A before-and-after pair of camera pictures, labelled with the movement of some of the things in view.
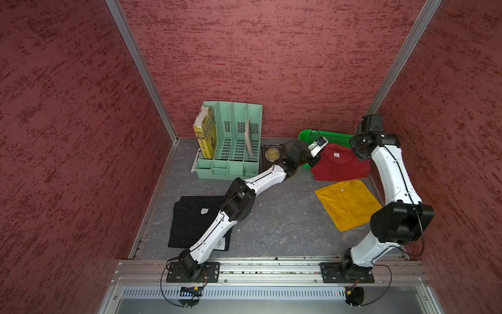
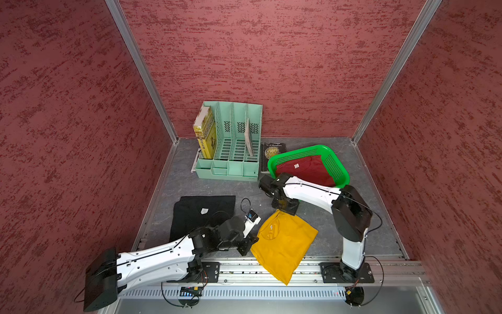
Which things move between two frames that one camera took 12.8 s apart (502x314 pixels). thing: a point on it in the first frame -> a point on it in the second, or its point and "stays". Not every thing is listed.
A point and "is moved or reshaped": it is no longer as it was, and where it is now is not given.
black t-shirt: (193, 217) stays
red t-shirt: (339, 162) is moved or reshaped
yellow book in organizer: (205, 131) stays
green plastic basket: (308, 136) -> (340, 177)
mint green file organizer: (238, 127) stays
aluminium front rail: (152, 272) stays
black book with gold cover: (269, 153) stays
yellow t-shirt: (350, 203) is moved or reshaped
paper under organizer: (198, 156) stays
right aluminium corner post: (404, 55) stays
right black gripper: (361, 156) -> (292, 209)
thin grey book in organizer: (248, 137) stays
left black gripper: (314, 159) -> (248, 242)
